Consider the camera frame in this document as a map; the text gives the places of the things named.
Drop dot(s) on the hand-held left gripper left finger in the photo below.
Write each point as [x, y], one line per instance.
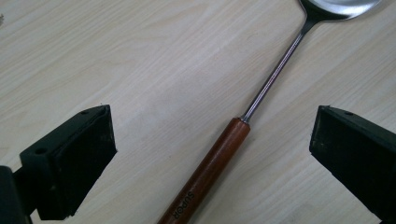
[71, 161]

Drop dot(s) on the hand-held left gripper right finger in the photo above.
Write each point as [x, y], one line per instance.
[355, 155]

